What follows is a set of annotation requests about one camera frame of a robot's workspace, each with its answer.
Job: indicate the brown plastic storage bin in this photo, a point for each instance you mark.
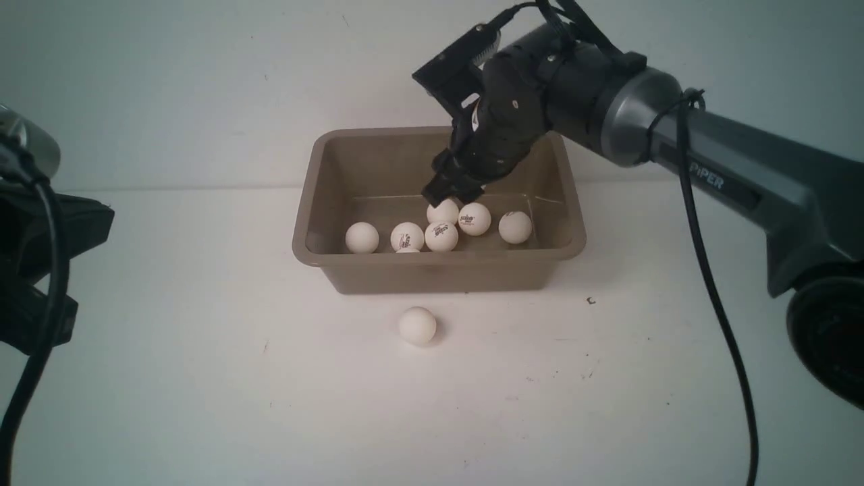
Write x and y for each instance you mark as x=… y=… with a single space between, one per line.
x=375 y=175

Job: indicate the white ball with logo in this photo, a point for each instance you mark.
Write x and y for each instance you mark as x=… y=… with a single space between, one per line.
x=441 y=236

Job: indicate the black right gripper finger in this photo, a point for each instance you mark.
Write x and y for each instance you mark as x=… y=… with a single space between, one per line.
x=444 y=186
x=469 y=193

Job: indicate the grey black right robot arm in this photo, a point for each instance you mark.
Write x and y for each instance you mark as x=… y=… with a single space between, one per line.
x=566 y=80

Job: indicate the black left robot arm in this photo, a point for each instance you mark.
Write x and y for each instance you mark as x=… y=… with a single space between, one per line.
x=25 y=237

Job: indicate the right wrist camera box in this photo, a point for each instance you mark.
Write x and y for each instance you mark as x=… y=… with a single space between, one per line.
x=454 y=75

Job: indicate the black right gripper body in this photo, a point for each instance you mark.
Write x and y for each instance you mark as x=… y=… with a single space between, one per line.
x=498 y=132

